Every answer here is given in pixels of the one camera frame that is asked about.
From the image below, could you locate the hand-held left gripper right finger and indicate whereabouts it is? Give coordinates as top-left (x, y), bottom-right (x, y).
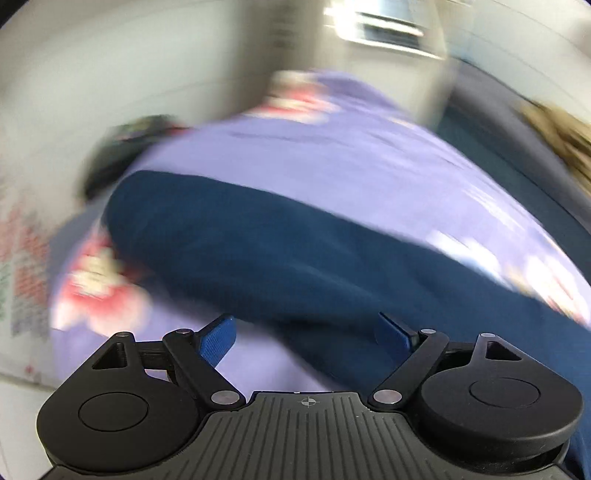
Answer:
top-left (368, 312), bottom-right (525, 411)

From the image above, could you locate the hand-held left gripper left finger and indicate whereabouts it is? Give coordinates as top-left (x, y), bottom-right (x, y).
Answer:
top-left (91, 314), bottom-right (245, 411)

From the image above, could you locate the navy blue garment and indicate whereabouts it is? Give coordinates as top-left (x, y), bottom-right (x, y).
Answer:
top-left (100, 170), bottom-right (591, 480)

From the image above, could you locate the purple floral bedsheet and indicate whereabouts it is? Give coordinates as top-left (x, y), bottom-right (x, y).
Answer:
top-left (48, 69), bottom-right (591, 398)

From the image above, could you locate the teal bed cover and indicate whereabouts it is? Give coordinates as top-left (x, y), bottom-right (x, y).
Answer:
top-left (436, 115), bottom-right (591, 227)

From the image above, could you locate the red patterned cloth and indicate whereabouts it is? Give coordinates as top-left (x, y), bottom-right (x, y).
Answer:
top-left (0, 185), bottom-right (55, 343)

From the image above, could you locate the dark cloth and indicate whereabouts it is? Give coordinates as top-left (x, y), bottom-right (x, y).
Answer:
top-left (81, 115), bottom-right (191, 200)

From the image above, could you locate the brown cloth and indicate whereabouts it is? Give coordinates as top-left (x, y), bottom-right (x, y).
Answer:
top-left (516, 99), bottom-right (591, 185)

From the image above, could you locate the grey blanket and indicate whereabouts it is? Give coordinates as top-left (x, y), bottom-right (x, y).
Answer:
top-left (450, 60), bottom-right (591, 153)

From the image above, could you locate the white air conditioner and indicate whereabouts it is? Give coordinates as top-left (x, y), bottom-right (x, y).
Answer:
top-left (323, 0), bottom-right (450, 60)

